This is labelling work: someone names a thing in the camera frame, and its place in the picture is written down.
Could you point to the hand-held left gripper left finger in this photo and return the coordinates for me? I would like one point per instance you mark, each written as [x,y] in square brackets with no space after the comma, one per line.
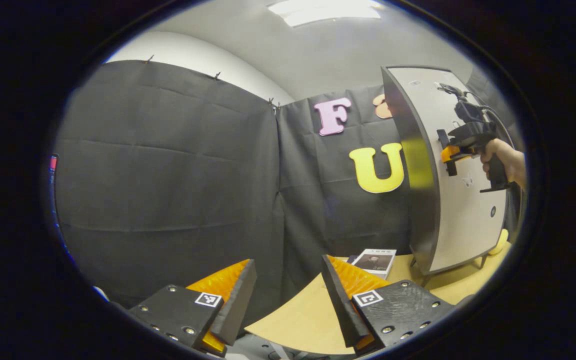
[238,305]

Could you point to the white book with portrait cover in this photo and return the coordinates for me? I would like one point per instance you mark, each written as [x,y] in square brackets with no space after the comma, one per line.
[375,261]

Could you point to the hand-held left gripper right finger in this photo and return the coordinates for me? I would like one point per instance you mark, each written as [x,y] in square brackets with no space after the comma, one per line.
[343,305]

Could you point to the dark grey cabinet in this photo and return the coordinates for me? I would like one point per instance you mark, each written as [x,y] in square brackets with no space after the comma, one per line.
[413,210]

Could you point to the light grey cabinet door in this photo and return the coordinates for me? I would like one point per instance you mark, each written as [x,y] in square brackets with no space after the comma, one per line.
[458,225]

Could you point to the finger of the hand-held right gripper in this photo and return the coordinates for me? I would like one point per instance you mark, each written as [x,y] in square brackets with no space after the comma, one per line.
[455,152]

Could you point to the computer screen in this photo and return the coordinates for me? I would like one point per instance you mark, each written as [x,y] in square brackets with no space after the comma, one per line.
[53,163]

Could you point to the black backdrop cloth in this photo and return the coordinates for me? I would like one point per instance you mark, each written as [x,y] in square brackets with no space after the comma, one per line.
[168,175]

